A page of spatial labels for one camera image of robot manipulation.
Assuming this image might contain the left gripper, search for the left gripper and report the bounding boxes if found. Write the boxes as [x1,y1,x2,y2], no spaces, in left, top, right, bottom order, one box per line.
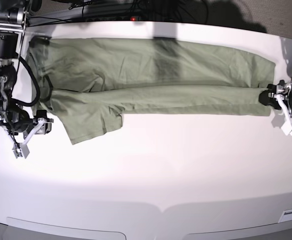
[259,80,292,124]

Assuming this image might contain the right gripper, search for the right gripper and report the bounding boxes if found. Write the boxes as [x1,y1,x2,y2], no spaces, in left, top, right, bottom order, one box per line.
[0,107,54,147]

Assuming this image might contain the sage green T-shirt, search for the sage green T-shirt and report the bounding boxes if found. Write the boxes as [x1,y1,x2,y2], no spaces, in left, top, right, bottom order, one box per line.
[26,37,276,145]

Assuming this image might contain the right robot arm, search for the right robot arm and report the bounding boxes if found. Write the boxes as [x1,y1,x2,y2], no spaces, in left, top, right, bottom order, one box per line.
[0,0,53,158]

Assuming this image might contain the black power strip red light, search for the black power strip red light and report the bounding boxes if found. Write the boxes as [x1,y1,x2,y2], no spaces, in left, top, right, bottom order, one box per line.
[82,6,141,23]

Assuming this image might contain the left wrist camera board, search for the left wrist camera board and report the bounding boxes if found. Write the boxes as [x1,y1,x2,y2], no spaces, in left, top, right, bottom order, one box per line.
[281,121,292,136]

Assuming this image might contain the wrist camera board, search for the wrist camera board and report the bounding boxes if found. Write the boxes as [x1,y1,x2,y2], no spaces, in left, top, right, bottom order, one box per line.
[12,143,30,159]
[281,121,292,136]

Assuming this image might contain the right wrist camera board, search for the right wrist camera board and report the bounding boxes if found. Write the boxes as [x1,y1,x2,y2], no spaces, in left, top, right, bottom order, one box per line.
[12,143,30,159]

